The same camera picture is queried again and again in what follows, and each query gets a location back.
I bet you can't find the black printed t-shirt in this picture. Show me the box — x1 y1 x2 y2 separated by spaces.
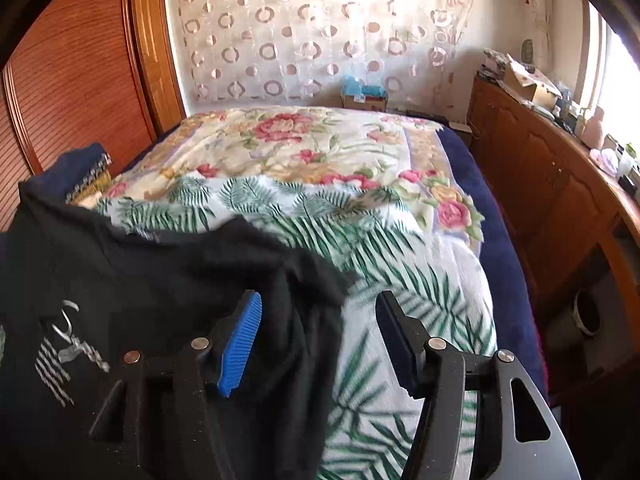
1 182 352 479

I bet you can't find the folded navy blue clothes stack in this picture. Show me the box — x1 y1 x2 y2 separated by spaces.
26 143 112 204

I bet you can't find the navy blue blanket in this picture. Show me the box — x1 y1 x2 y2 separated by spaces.
438 127 549 399

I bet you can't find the grey waste bin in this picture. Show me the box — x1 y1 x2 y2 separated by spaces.
544 290 601 352

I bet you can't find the palm leaf print bedspread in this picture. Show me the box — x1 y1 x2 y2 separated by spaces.
96 174 497 479

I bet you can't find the long wooden sideboard cabinet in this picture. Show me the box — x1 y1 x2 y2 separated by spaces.
466 77 639 350

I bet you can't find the floral quilt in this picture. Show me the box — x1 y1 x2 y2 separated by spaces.
74 106 484 248

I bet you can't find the pink ceramic figurine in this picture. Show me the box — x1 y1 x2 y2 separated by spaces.
580 106 605 150

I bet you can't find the open cardboard box on cabinet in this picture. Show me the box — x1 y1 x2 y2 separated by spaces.
502 54 562 112

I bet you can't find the wooden louvered wardrobe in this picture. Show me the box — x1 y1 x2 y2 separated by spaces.
1 0 186 228

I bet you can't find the blue tissue box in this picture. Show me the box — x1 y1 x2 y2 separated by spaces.
341 76 388 113

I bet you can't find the wooden framed window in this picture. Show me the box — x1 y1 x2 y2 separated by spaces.
578 0 640 153

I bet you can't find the sheer circle pattern curtain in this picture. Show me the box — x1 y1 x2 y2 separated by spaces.
165 0 473 112

